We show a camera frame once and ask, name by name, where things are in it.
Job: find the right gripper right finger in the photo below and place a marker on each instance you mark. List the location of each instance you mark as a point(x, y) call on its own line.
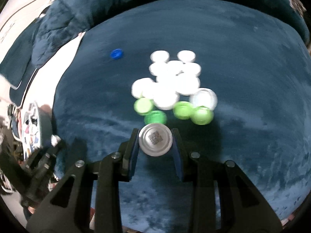
point(223, 198)

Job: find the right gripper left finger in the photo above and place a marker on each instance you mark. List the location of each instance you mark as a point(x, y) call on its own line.
point(87, 199)

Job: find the silver cap with QR code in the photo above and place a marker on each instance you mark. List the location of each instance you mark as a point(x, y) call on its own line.
point(155, 139)

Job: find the light blue mesh basket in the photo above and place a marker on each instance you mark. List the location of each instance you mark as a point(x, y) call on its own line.
point(35, 129)

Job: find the pink towel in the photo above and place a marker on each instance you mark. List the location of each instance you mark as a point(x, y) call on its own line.
point(43, 86)

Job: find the green bottle cap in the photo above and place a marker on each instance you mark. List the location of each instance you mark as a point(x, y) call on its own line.
point(143, 106)
point(202, 115)
point(183, 110)

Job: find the dark blue pillow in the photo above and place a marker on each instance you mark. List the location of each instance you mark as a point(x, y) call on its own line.
point(17, 67)

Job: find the white jar lid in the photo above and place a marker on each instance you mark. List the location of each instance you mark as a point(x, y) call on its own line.
point(204, 97)

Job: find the blue bottle cap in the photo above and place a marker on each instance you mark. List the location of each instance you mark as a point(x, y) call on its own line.
point(117, 54)

